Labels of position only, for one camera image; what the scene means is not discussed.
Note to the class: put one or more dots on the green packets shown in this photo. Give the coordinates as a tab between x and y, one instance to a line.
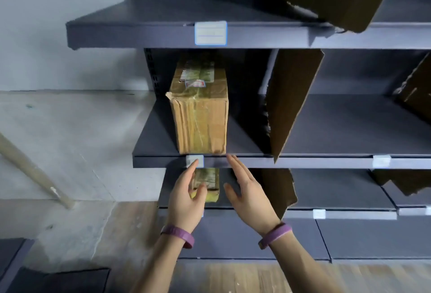
212	178

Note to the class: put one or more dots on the grey metal shelving unit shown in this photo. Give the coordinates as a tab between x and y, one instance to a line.
336	128

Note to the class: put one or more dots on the tan wooden stick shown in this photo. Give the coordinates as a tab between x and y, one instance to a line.
33	168

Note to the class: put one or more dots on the person's left forearm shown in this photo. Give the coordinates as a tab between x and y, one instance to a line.
158	266

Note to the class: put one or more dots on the dark grey shelving unit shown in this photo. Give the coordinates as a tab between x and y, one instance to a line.
210	33

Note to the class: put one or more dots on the person's left hand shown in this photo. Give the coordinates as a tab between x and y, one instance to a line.
183	205

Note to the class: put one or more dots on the person's right hand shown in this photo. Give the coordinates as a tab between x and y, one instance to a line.
256	205

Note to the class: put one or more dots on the brown parcel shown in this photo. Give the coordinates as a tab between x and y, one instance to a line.
202	121

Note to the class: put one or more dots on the person's right forearm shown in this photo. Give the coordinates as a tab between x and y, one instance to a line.
303	266

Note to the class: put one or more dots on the purple wristband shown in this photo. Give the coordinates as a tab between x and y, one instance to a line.
274	235
180	232

